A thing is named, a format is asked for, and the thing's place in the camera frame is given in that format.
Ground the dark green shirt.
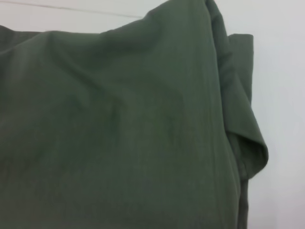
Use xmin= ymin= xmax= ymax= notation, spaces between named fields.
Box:
xmin=0 ymin=0 xmax=270 ymax=229

